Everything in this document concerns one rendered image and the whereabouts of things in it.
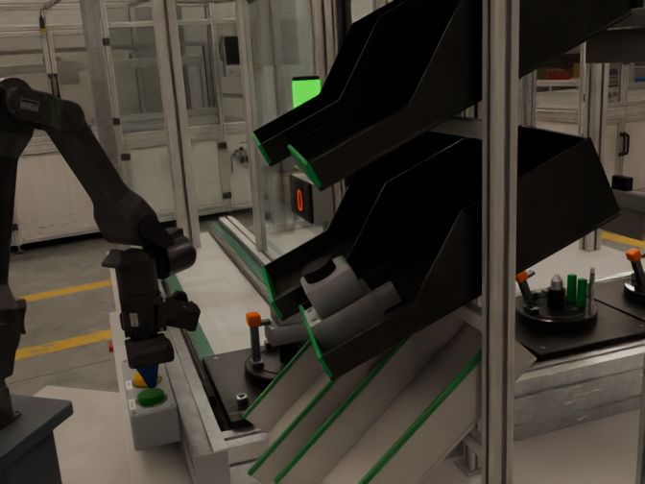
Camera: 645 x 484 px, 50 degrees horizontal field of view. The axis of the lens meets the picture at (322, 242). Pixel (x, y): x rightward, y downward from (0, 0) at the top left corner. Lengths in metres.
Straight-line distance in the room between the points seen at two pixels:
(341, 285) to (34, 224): 5.79
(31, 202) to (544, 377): 5.52
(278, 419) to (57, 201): 5.51
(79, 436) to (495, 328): 0.85
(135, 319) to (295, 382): 0.27
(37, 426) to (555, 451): 0.72
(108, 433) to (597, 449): 0.78
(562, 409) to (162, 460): 0.63
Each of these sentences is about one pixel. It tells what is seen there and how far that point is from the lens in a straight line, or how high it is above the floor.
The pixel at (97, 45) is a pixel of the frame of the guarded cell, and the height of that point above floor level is 1.50.
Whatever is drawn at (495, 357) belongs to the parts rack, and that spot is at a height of 1.21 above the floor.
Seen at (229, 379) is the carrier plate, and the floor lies 0.97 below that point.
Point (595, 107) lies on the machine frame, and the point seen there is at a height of 1.27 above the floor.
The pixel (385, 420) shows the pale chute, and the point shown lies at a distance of 0.74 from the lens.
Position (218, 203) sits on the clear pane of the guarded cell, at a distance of 2.39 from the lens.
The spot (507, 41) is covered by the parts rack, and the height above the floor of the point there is 1.45.
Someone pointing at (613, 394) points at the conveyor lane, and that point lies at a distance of 1.23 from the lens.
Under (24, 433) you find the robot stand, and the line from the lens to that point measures 0.87.
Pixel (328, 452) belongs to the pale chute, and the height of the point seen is 1.04.
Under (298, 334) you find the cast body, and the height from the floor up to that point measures 1.04.
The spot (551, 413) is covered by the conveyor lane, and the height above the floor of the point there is 0.89.
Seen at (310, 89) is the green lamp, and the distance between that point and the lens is 1.20.
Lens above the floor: 1.45
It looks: 15 degrees down
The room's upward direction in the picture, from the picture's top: 3 degrees counter-clockwise
